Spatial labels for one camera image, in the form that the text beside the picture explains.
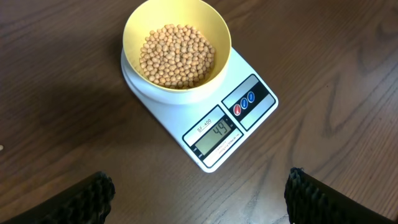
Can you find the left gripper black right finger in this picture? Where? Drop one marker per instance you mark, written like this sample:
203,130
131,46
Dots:
309,201

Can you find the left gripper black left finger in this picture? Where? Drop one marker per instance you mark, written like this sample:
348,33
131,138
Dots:
88,201

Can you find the yellow plastic bowl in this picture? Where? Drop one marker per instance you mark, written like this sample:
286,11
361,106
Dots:
154,14

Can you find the soybeans in bowl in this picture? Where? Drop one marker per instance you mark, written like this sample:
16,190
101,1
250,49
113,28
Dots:
177,57

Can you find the white digital kitchen scale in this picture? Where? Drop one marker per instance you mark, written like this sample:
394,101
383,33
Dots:
209,127

